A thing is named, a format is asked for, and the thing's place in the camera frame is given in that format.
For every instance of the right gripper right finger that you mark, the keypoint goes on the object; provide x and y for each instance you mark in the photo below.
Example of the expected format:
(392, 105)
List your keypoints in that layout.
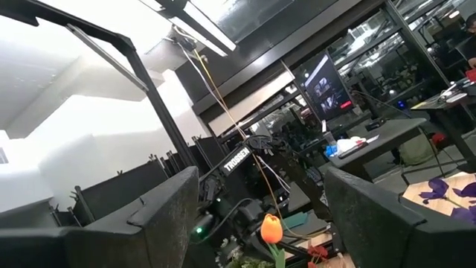
(372, 231)

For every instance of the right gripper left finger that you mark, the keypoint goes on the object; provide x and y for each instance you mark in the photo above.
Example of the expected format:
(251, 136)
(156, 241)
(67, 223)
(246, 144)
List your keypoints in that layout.
(148, 238)

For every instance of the small red flower bunch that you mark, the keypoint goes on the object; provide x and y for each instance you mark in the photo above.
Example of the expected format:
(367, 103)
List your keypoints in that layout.
(318, 252)

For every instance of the purple flower bunch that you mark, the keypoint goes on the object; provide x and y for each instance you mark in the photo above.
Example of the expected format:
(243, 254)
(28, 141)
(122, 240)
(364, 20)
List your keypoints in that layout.
(437, 188)

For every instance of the orange tulip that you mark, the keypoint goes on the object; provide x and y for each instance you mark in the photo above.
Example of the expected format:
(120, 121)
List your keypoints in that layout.
(271, 229)

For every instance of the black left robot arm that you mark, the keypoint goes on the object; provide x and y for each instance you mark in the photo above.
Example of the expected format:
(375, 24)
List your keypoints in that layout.
(238, 160)

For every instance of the grey desk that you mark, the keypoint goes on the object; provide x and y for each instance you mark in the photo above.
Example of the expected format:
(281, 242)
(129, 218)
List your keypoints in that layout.
(386, 132)

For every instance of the black computer monitor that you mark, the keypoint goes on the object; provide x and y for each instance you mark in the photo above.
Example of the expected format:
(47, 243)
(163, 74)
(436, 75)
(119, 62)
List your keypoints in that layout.
(325, 89)

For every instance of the person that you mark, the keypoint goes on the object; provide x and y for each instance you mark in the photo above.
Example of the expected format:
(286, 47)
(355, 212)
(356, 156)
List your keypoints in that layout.
(471, 41)

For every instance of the white light panel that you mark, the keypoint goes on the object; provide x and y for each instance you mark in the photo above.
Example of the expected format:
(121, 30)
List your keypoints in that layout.
(208, 28)

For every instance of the black overhead rig frame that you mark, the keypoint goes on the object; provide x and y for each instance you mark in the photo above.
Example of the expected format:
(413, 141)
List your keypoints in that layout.
(160, 108)

